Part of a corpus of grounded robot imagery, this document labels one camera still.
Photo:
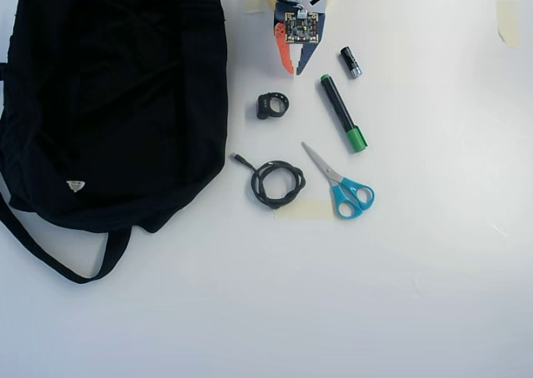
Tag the blue-grey gripper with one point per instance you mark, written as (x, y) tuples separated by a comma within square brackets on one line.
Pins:
[(284, 56)]

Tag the black cylindrical battery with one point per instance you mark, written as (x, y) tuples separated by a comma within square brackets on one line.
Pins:
[(350, 61)]

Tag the black marker with green cap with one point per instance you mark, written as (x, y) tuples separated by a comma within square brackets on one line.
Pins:
[(339, 107)]

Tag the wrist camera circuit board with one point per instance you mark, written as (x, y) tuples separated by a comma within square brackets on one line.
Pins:
[(300, 28)]

